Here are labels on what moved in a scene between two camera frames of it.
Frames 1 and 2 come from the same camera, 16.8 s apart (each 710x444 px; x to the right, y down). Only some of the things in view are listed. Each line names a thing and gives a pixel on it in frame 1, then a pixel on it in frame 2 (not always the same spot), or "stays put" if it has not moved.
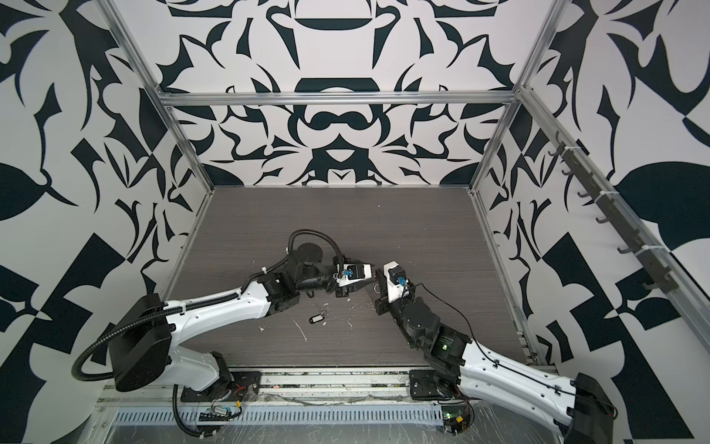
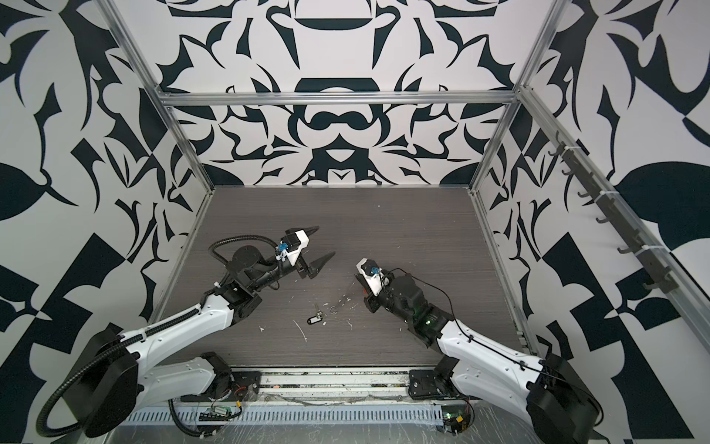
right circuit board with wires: (456, 418) stays put
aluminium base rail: (310, 388) stays put
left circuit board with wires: (220, 413) stays put
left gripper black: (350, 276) -> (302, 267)
